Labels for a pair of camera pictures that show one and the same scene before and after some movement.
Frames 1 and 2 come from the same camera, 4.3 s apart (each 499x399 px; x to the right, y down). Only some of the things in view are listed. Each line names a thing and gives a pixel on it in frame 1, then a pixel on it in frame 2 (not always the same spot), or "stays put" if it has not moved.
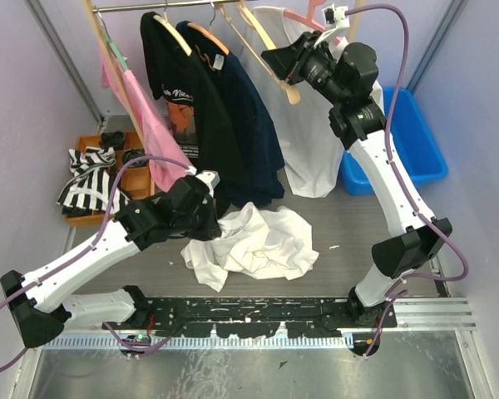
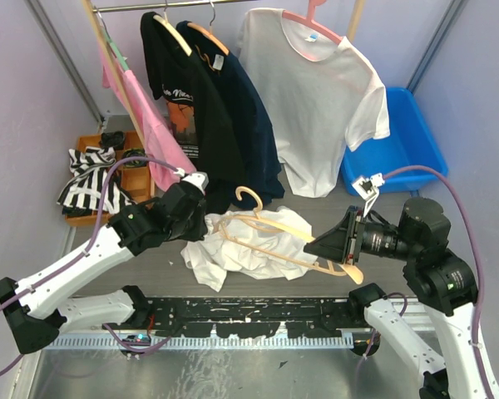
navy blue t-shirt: [262, 182] stays put
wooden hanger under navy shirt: [209, 33] stays put
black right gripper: [288, 62] -> [341, 241]
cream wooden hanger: [292, 94] -> [349, 273]
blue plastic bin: [416, 150] stays put
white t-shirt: [270, 243] stays put
